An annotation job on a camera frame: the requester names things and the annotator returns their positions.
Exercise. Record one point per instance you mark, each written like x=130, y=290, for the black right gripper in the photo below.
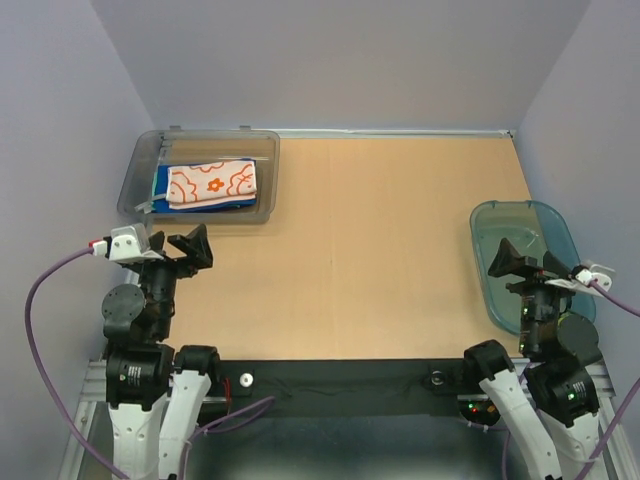
x=507, y=258

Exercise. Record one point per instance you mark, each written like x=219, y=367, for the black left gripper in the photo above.
x=199, y=249

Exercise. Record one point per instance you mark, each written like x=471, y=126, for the blue towel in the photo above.
x=205, y=187

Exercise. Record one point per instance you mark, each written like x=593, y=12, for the orange white patterned towel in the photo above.
x=213, y=184

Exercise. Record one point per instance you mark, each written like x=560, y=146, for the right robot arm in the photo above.
x=551, y=409

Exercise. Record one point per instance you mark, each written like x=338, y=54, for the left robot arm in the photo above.
x=154, y=392

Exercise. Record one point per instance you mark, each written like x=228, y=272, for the teal plastic bin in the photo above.
x=533, y=228

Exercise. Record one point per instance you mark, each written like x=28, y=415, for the smoky clear plastic bin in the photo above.
x=176, y=146

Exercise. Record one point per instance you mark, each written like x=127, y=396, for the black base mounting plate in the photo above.
x=354, y=388

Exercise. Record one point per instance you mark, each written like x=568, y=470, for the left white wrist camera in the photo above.
x=126, y=245

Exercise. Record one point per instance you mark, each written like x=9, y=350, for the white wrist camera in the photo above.
x=126, y=245
x=588, y=277

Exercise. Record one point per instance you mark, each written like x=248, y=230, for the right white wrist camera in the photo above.
x=588, y=277

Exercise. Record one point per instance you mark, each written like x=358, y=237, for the aluminium frame rail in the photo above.
x=354, y=274

